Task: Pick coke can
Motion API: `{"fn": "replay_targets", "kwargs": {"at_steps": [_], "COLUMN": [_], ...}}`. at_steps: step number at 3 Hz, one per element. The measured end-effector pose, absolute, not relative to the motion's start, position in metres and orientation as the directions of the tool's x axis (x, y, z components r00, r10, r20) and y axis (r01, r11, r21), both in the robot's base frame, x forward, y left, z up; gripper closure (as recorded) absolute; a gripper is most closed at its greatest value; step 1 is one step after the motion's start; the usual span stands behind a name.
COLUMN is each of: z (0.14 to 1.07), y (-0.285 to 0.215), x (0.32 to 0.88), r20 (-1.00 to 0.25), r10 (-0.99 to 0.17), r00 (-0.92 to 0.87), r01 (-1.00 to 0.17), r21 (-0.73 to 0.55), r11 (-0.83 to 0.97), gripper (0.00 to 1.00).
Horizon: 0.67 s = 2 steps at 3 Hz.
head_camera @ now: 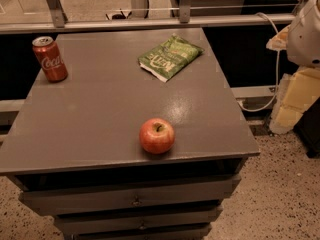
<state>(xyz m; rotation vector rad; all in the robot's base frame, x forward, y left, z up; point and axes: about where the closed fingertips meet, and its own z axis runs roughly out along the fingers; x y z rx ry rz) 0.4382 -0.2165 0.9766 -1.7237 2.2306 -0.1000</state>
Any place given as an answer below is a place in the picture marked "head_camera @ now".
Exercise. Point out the grey drawer cabinet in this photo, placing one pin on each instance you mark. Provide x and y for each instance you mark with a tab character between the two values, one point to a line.
74	148

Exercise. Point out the green chip bag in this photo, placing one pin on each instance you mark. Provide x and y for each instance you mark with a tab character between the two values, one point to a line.
169	58

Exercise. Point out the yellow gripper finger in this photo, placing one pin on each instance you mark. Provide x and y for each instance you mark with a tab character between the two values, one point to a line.
296	94
278	42

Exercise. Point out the red apple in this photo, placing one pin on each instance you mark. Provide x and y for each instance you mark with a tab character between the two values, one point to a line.
156	136

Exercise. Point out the red coke can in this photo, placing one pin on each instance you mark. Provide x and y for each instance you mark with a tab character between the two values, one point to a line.
48	55

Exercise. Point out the metal window railing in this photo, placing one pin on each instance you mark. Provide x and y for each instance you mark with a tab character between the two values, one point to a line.
36	16

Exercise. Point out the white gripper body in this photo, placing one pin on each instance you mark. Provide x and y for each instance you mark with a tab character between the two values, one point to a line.
306	37

